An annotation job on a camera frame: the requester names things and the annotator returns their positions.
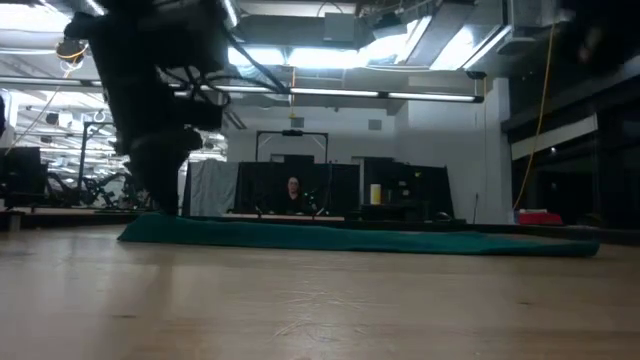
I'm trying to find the person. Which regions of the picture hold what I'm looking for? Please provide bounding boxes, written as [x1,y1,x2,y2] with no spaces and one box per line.
[277,175,310,216]

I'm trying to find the black computer monitor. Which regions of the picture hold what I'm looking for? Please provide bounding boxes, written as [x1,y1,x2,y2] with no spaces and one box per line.
[0,146,48,209]

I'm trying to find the wooden workbench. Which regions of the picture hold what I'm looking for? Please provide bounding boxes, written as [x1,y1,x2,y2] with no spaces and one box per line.
[0,206,141,232]

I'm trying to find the black robot arms in background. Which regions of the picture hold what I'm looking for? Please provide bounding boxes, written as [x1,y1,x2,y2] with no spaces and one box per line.
[47,169,151,210]

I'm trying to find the black curtain partition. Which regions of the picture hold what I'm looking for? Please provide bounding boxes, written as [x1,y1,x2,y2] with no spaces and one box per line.
[360,156,455,222]
[233,154,362,217]

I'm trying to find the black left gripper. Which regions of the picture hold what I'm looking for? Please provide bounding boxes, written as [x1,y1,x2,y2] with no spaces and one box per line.
[99,54,231,217]

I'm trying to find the black metal frame rig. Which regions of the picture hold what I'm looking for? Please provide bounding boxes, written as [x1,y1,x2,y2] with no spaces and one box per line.
[78,121,121,194]
[255,129,330,164]

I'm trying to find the thin yellow hanging cord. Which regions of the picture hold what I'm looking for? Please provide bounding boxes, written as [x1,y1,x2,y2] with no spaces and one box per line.
[288,66,298,120]

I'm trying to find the grey hanging cloth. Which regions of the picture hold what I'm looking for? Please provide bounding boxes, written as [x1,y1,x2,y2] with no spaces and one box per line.
[182,158,241,218]

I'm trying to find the red plastic bin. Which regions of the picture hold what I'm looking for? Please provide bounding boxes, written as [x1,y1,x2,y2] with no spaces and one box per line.
[517,210,565,227]

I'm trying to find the yellow hanging cable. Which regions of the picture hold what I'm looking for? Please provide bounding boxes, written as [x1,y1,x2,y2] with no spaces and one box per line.
[512,23,557,212]

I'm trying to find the yellow black cable reel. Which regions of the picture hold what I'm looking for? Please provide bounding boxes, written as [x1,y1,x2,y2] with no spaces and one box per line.
[54,37,91,65]

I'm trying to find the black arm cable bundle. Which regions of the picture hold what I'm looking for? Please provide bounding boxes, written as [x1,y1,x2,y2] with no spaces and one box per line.
[164,29,292,101]

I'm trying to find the dark teal microfiber towel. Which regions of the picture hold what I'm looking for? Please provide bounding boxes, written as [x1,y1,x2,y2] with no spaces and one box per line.
[116,211,601,259]

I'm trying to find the long ceiling light bar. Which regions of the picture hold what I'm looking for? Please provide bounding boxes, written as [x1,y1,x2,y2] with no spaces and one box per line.
[229,85,485,104]
[0,75,105,90]

